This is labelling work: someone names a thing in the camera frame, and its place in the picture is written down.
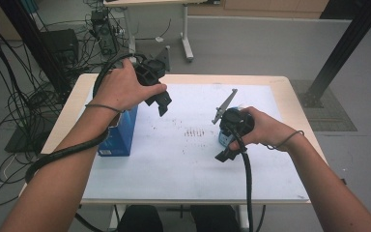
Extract dark hair tie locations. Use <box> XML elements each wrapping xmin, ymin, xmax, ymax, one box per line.
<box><xmin>265</xmin><ymin>130</ymin><xmax>305</xmax><ymax>152</ymax></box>
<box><xmin>85</xmin><ymin>102</ymin><xmax>124</xmax><ymax>114</ymax></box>

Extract right hand-held gripper cable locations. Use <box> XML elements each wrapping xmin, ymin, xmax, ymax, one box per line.
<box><xmin>225</xmin><ymin>124</ymin><xmax>254</xmax><ymax>232</ymax></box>

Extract tangle of black floor cables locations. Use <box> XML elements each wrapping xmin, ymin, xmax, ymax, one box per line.
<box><xmin>0</xmin><ymin>0</ymin><xmax>133</xmax><ymax>209</ymax></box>

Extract white table mat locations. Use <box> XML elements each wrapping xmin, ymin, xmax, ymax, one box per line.
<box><xmin>82</xmin><ymin>82</ymin><xmax>310</xmax><ymax>203</ymax></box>

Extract person's right hand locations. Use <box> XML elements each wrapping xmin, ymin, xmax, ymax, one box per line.
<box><xmin>228</xmin><ymin>105</ymin><xmax>300</xmax><ymax>153</ymax></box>

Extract white-legged desk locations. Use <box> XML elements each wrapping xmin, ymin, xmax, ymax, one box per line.
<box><xmin>102</xmin><ymin>0</ymin><xmax>221</xmax><ymax>64</ymax></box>

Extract dark floor plate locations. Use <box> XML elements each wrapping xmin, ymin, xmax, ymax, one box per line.
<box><xmin>4</xmin><ymin>112</ymin><xmax>59</xmax><ymax>155</ymax></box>

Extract person's left leg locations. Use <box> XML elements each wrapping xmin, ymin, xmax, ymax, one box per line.
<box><xmin>117</xmin><ymin>205</ymin><xmax>164</xmax><ymax>232</ymax></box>

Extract person's right leg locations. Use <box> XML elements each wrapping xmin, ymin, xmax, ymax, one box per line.
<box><xmin>190</xmin><ymin>205</ymin><xmax>242</xmax><ymax>232</ymax></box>

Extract black computer tower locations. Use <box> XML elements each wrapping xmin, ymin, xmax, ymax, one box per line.
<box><xmin>90</xmin><ymin>9</ymin><xmax>119</xmax><ymax>56</ymax></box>

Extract person's left hand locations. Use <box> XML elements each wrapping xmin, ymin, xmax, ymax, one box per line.
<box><xmin>90</xmin><ymin>57</ymin><xmax>168</xmax><ymax>112</ymax></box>

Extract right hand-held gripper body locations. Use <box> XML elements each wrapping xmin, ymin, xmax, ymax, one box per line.
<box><xmin>212</xmin><ymin>88</ymin><xmax>256</xmax><ymax>136</ymax></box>

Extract light wooden table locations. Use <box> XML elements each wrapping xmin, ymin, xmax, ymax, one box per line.
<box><xmin>18</xmin><ymin>72</ymin><xmax>328</xmax><ymax>206</ymax></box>

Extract person's leg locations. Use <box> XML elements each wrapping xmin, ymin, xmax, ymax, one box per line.
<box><xmin>190</xmin><ymin>205</ymin><xmax>242</xmax><ymax>232</ymax></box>
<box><xmin>117</xmin><ymin>205</ymin><xmax>164</xmax><ymax>232</ymax></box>

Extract black equipment box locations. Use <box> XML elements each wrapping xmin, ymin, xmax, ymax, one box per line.
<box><xmin>40</xmin><ymin>28</ymin><xmax>80</xmax><ymax>66</ymax></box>

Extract blue cardboard box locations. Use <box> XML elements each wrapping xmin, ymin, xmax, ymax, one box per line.
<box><xmin>98</xmin><ymin>104</ymin><xmax>139</xmax><ymax>158</ymax></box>

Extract hand-held gripper cable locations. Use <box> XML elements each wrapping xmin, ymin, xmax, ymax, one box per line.
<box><xmin>24</xmin><ymin>52</ymin><xmax>148</xmax><ymax>185</ymax></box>
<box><xmin>225</xmin><ymin>124</ymin><xmax>254</xmax><ymax>232</ymax></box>

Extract left hand-held gripper cable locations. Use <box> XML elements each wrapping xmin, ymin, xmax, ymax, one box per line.
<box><xmin>24</xmin><ymin>52</ymin><xmax>148</xmax><ymax>185</ymax></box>

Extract grey floor mat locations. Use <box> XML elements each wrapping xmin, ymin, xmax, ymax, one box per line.
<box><xmin>289</xmin><ymin>79</ymin><xmax>358</xmax><ymax>132</ymax></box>

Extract black metal frame post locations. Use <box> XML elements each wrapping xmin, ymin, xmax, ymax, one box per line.
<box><xmin>0</xmin><ymin>0</ymin><xmax>73</xmax><ymax>95</ymax></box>
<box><xmin>302</xmin><ymin>0</ymin><xmax>371</xmax><ymax>109</ymax></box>

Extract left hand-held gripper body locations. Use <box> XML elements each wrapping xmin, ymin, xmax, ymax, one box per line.
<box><xmin>134</xmin><ymin>45</ymin><xmax>172</xmax><ymax>87</ymax></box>

